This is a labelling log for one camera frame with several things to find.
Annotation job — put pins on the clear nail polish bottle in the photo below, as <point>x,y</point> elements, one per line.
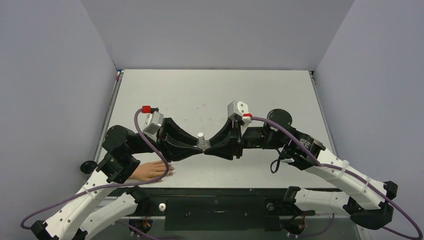
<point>202,143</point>

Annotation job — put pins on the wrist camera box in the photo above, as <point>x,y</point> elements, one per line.
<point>153,121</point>
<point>238,111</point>

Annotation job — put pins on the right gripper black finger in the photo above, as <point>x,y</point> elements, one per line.
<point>226,136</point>
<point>224,149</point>

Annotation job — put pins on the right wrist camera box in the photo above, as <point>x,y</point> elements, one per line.
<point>238,111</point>

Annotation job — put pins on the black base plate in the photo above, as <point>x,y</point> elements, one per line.
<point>218,209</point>

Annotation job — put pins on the black round knob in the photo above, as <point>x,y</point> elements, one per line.
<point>88,167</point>

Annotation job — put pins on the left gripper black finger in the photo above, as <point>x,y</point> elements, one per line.
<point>177,133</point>
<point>179,147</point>

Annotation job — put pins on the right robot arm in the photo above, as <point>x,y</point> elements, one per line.
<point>364,200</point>

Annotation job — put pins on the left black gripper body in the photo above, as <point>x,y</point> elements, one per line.
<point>161,135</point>

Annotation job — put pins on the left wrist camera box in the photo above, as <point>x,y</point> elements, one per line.
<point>153,121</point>

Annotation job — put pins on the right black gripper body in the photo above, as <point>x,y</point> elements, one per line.
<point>237,138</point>

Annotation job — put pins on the mannequin hand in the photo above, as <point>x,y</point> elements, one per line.
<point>148,171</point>

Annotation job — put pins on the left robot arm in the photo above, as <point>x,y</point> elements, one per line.
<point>107,195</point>

